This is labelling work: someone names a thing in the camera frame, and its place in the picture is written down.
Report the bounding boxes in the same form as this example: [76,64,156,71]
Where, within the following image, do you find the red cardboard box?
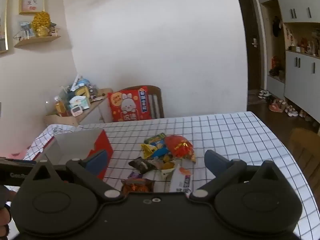
[35,129,114,180]

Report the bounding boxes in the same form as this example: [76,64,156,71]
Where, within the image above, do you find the pink cloth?
[7,149,29,160]

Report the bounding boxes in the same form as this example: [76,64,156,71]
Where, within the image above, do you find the blue snack packet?
[150,145,170,159]

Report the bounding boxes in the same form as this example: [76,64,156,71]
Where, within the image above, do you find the wooden side cabinet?
[45,88,114,128]

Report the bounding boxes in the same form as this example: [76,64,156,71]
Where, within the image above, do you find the small orange snack packet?
[157,155,177,172]

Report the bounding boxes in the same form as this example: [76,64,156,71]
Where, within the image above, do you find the wooden wall shelf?
[14,35,61,48]

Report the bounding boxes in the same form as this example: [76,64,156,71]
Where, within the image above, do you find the tissue box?
[69,96,90,110]

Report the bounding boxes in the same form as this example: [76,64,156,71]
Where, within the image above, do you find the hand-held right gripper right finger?
[189,149,292,202]

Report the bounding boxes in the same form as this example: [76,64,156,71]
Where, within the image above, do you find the person's left hand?
[0,186,17,235]

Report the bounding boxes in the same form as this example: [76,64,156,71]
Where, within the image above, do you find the clear plastic container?
[45,86,68,117]

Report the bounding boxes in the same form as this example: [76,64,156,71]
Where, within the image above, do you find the red rabbit cushion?
[107,86,153,123]

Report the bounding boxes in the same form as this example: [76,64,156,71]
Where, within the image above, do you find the red plush toy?
[271,56,285,77]

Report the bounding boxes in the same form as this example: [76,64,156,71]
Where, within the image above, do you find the dark wooden door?
[236,0,263,92]

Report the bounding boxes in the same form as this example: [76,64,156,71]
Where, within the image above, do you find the row of shoes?
[257,89,320,128]

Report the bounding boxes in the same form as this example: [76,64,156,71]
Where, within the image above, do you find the white snack packet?
[170,164,193,197]

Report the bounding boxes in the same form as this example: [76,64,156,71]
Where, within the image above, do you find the golden tree ornament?
[31,12,53,37]

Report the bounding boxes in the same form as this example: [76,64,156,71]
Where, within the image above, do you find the small gold-framed picture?
[19,0,45,15]

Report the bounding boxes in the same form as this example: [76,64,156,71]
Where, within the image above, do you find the wooden chair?
[120,85,165,119]

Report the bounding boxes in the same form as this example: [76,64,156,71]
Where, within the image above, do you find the yellow snack packet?
[141,144,157,159]

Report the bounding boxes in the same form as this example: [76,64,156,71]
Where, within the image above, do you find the dark brown snack packet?
[128,157,157,174]

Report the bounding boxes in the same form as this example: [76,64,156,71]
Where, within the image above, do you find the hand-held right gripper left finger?
[21,149,125,202]

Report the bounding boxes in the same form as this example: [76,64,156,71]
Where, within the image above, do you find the orange bottle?
[54,96,68,117]

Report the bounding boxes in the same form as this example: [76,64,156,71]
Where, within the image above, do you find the orange-brown snack packet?
[121,179,154,194]

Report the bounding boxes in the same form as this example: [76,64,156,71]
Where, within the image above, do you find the large gold-framed picture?
[0,0,9,54]

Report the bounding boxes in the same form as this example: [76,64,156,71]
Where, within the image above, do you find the red snack packet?
[164,135,197,163]

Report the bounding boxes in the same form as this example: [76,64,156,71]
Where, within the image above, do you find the white wall cabinets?
[255,0,320,125]

